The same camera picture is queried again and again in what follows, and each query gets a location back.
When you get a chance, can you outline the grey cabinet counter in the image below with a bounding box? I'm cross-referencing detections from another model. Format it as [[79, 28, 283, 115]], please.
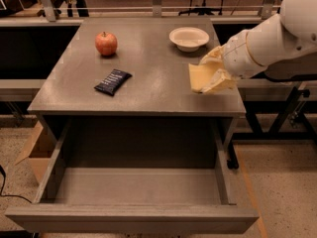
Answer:
[[29, 18, 245, 159]]

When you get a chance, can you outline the dark blue snack packet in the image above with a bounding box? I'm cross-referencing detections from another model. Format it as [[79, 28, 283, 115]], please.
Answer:
[[94, 69, 132, 96]]

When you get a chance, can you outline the red apple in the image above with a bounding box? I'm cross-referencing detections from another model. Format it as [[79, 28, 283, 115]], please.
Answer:
[[95, 32, 118, 56]]

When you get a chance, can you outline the black cable on floor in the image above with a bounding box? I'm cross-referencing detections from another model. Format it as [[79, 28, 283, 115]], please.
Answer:
[[0, 165, 33, 204]]

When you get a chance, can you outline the grey open top drawer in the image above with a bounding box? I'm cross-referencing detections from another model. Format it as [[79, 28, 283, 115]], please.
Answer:
[[5, 117, 259, 234]]

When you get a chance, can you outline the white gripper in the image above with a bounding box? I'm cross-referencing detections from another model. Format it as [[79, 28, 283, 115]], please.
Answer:
[[199, 30, 265, 94]]

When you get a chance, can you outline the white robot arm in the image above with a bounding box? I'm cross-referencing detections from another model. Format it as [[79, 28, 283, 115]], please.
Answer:
[[199, 0, 317, 93]]

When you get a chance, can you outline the yellow sponge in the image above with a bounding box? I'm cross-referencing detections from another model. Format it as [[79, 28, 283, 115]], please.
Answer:
[[188, 63, 215, 92]]

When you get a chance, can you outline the cardboard box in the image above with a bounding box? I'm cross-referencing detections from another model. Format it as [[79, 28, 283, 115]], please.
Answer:
[[15, 122, 55, 183]]

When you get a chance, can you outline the metal railing frame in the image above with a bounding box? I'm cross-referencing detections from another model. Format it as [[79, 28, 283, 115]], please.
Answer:
[[0, 0, 288, 22]]

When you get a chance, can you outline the white bowl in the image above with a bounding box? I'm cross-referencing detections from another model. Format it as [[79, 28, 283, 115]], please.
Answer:
[[169, 27, 209, 53]]

